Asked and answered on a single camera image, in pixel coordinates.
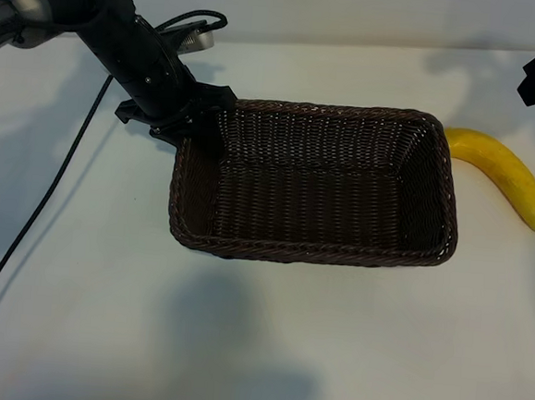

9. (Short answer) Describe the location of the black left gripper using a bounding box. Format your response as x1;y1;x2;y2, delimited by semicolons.
102;17;243;161

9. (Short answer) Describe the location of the yellow banana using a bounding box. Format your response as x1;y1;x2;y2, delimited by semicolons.
436;125;535;235

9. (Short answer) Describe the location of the dark brown wicker basket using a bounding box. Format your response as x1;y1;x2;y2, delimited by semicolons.
165;91;468;277

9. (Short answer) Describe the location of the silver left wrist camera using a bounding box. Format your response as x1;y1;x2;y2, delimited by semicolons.
161;15;218;58

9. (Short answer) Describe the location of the black left camera cable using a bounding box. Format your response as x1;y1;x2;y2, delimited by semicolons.
0;0;230;365

